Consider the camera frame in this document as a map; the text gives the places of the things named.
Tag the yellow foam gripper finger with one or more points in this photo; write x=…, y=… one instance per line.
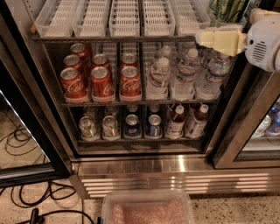
x=258, y=14
x=227, y=39

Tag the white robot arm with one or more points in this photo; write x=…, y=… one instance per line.
x=261, y=43

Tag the right fridge door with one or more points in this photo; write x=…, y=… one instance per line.
x=238, y=149

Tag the blue can behind door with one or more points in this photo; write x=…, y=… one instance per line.
x=274, y=128

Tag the second row right cola can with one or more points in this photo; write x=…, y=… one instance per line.
x=129, y=59

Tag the second row cola can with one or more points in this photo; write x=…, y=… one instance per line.
x=100, y=60
x=129, y=59
x=73, y=61

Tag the front right cola can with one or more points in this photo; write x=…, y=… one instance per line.
x=130, y=84

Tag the right blue pepsi can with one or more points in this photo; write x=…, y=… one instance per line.
x=154, y=128

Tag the blue pepsi can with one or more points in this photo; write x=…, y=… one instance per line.
x=154, y=128
x=132, y=127

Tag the second row middle cola can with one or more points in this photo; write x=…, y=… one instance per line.
x=100, y=60

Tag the left blue pepsi can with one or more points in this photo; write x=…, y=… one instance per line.
x=132, y=127

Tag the front middle cola can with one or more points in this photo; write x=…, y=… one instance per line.
x=102, y=85

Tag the back left cola can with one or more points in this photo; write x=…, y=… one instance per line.
x=80, y=50

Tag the right silver green can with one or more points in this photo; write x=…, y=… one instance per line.
x=110, y=130

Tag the silver green can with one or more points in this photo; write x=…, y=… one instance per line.
x=88, y=130
x=110, y=130

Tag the second row left cola can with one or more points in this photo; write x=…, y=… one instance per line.
x=73, y=61

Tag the front left cola can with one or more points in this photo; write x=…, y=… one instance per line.
x=75, y=91

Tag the left silver green can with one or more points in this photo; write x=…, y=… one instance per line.
x=88, y=130

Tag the steel fridge base grille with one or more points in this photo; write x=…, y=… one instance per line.
x=96, y=177

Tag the open glass fridge door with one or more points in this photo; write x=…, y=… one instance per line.
x=27, y=153

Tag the front right water bottle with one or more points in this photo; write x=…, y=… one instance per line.
x=209, y=86

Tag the water bottle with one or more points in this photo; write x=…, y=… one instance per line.
x=164, y=52
x=209, y=86
x=158, y=80
x=185, y=71

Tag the back left water bottle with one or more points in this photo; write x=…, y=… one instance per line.
x=164, y=52

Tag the front middle water bottle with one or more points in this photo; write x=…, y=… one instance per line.
x=185, y=71

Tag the front left water bottle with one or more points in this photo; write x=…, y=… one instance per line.
x=158, y=80

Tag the right tea bottle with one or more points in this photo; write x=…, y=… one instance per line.
x=197, y=122

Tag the tea bottle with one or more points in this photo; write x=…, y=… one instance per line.
x=197, y=122
x=175, y=124

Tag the left tea bottle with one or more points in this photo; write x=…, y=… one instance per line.
x=175, y=124

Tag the clear tray middle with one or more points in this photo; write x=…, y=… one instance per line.
x=124, y=18

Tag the clear tray far left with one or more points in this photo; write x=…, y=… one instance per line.
x=55, y=19

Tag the clear plastic bin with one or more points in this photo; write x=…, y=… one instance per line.
x=151, y=206

